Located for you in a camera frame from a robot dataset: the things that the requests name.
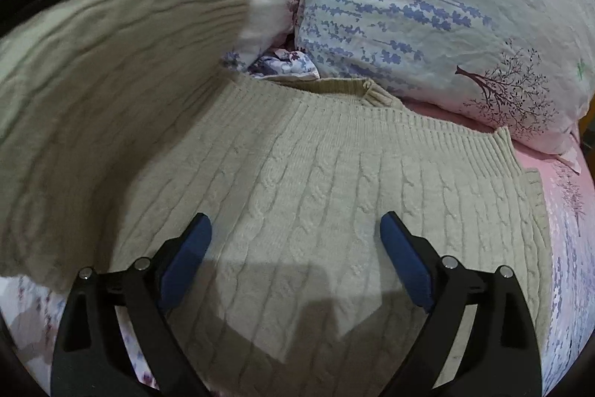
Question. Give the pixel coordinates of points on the floral bed sheet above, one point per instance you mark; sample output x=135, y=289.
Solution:
x=571, y=248

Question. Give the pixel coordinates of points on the pale blue floral pillow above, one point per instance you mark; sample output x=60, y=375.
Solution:
x=441, y=6

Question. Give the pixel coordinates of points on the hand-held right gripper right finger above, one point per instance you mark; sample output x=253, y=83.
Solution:
x=406, y=262

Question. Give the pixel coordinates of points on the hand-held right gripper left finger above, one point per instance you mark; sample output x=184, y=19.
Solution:
x=186, y=262

